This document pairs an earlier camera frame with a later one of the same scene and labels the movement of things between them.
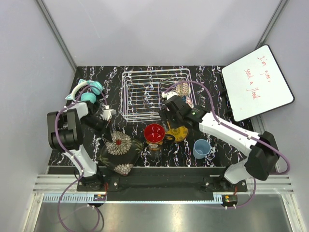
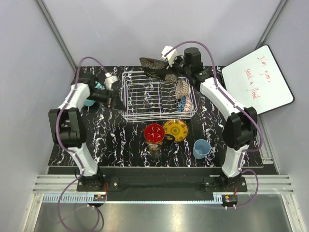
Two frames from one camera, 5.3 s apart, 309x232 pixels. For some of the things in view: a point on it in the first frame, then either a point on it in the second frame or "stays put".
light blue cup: (201, 148) stays put
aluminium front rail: (63, 188) stays put
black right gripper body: (174, 121) → (179, 67)
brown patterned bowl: (183, 89) stays put
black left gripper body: (100, 125) → (104, 96)
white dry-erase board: (255, 83) stays put
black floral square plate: (120, 152) → (158, 68)
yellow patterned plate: (180, 133) stays put
